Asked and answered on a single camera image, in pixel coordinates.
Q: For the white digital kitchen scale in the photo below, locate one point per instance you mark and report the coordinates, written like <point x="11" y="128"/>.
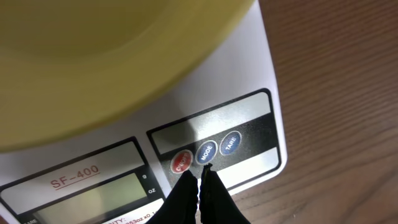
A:
<point x="225" y="113"/>

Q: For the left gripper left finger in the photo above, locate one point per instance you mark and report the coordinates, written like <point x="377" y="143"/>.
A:
<point x="180" y="206"/>

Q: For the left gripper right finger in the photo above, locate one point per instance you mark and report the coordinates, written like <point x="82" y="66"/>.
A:
<point x="216" y="205"/>

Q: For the pale yellow bowl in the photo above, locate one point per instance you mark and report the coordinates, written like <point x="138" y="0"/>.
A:
<point x="71" y="66"/>

